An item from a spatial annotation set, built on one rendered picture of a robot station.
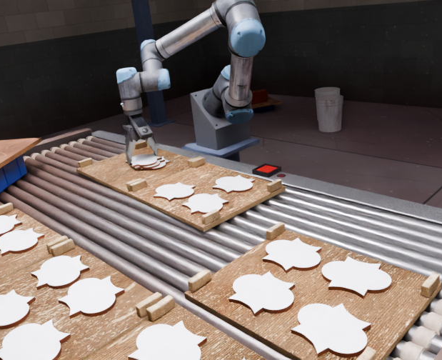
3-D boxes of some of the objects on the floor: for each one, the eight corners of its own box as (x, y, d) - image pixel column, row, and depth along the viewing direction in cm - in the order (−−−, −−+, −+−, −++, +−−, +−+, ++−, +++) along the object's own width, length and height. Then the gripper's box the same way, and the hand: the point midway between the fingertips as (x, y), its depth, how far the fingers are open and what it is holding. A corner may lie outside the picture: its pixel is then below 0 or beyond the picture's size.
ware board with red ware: (236, 109, 652) (234, 91, 641) (268, 103, 664) (266, 85, 654) (249, 116, 607) (247, 96, 597) (283, 110, 620) (281, 90, 610)
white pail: (311, 131, 515) (310, 99, 501) (324, 124, 535) (324, 93, 521) (335, 133, 496) (335, 101, 482) (348, 126, 516) (348, 95, 502)
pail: (341, 121, 539) (341, 91, 525) (316, 123, 543) (315, 93, 529) (338, 115, 566) (338, 86, 553) (314, 117, 571) (313, 88, 557)
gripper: (148, 103, 180) (156, 151, 187) (107, 112, 172) (117, 162, 180) (156, 106, 173) (164, 156, 180) (114, 115, 165) (125, 167, 173)
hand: (143, 159), depth 177 cm, fingers open, 11 cm apart
